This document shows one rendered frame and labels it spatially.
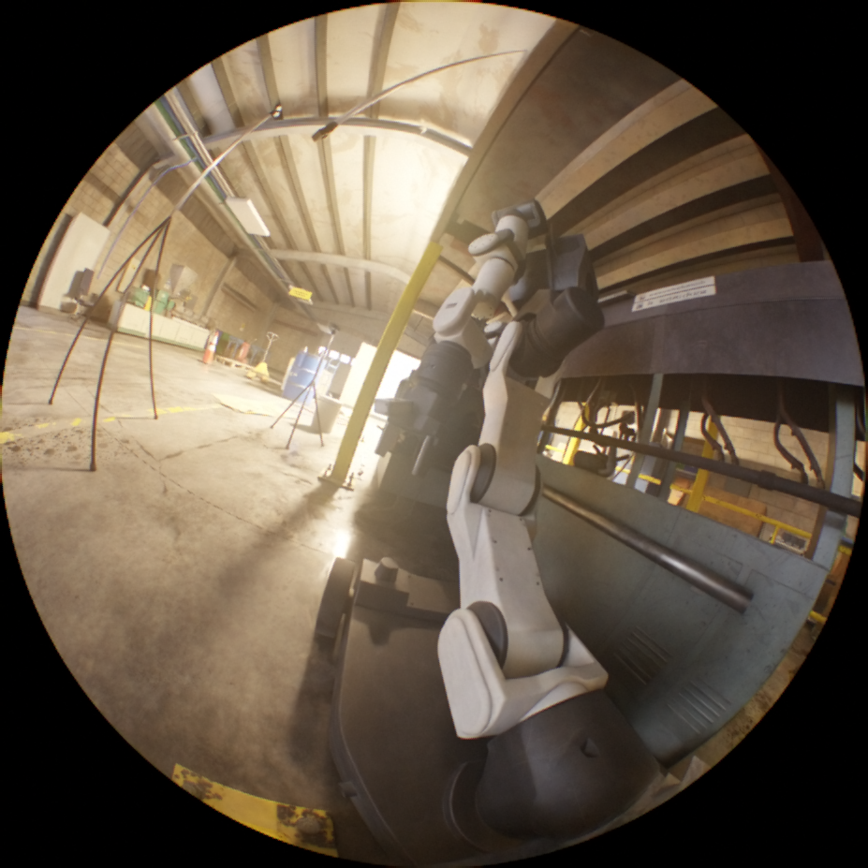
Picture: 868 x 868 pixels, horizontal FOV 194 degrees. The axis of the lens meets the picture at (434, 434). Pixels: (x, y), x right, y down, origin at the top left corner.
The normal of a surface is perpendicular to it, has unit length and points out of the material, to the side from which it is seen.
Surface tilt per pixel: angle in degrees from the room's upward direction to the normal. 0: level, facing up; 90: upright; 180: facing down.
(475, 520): 55
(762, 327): 90
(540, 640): 38
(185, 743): 0
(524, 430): 69
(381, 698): 0
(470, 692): 90
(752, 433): 90
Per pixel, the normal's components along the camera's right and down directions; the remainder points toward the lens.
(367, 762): 0.36, -0.93
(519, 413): 0.26, -0.23
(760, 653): -0.90, -0.34
